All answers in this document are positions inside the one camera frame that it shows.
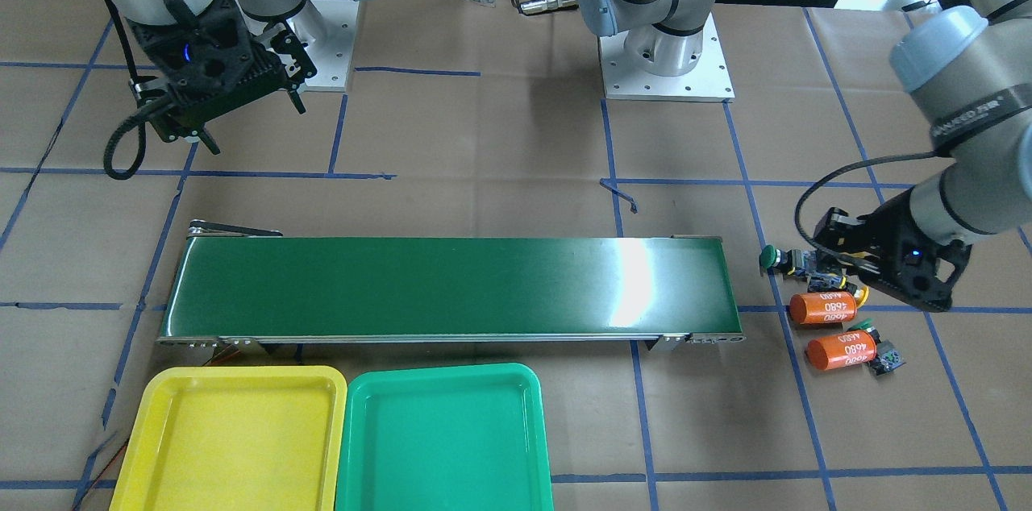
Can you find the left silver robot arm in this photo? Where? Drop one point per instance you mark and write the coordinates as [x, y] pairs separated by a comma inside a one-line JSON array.
[[468, 121]]

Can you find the metal connector plug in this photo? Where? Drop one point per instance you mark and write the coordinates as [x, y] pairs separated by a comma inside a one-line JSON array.
[[541, 7]]

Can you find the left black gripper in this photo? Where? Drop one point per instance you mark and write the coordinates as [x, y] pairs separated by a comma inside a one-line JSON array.
[[892, 227]]

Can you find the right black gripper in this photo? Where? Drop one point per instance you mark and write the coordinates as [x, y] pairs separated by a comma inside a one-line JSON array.
[[150, 44]]

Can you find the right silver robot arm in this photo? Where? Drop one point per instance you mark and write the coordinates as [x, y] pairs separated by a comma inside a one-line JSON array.
[[301, 15]]

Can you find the green push button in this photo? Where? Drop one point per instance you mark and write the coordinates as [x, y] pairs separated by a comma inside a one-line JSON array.
[[791, 262]]

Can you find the green plastic tray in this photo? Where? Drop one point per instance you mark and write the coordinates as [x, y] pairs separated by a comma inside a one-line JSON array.
[[468, 437]]

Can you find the yellow plastic tray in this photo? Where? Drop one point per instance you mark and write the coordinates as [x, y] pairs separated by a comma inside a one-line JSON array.
[[264, 437]]

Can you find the orange cylinder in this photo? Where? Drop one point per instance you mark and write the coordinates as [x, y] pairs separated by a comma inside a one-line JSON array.
[[821, 308], [842, 350]]

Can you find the green button with blue base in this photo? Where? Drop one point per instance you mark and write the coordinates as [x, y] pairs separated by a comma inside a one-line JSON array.
[[887, 358]]

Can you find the green conveyor belt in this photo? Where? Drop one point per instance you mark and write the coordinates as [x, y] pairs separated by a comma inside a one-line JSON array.
[[246, 289]]

